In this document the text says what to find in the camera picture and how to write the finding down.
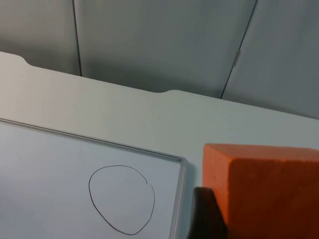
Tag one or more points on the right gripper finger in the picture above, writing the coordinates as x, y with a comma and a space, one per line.
205, 216

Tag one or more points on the grey-framed whiteboard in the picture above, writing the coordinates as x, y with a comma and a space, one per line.
49, 179

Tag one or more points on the orange cube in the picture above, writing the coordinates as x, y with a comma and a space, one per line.
269, 189

